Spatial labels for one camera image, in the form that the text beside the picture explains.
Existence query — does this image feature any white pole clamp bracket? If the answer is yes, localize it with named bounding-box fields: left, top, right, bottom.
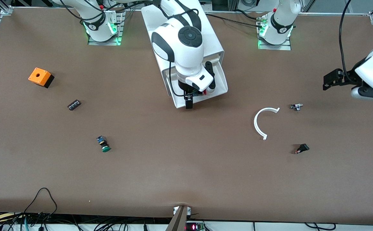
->
left=173, top=206, right=191, bottom=216

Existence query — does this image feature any brown camera stand pole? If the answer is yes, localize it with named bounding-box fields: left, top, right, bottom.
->
left=165, top=205, right=189, bottom=231

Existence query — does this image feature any black cable on table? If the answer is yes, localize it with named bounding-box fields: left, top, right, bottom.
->
left=206, top=9, right=260, bottom=29

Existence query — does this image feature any green push button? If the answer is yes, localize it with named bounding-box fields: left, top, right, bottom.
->
left=97, top=135, right=111, bottom=153

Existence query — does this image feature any device with red display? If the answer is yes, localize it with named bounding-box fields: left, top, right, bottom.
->
left=185, top=221, right=205, bottom=231

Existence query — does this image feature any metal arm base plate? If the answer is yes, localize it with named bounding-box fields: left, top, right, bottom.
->
left=258, top=14, right=292, bottom=51
left=88, top=10, right=123, bottom=46

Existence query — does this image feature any small black square switch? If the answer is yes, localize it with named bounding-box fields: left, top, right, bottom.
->
left=295, top=143, right=310, bottom=155

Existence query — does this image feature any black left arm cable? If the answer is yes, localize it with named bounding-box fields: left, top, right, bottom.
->
left=339, top=0, right=355, bottom=76

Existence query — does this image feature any white semicircular bracket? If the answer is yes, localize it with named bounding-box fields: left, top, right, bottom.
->
left=254, top=107, right=280, bottom=141

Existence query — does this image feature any looped black cable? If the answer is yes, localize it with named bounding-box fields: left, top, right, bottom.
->
left=21, top=188, right=58, bottom=231

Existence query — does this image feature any white drawer cabinet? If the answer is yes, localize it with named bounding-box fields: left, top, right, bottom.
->
left=141, top=0, right=224, bottom=97

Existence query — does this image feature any orange box with hole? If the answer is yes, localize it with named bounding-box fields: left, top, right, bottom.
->
left=28, top=67, right=55, bottom=89

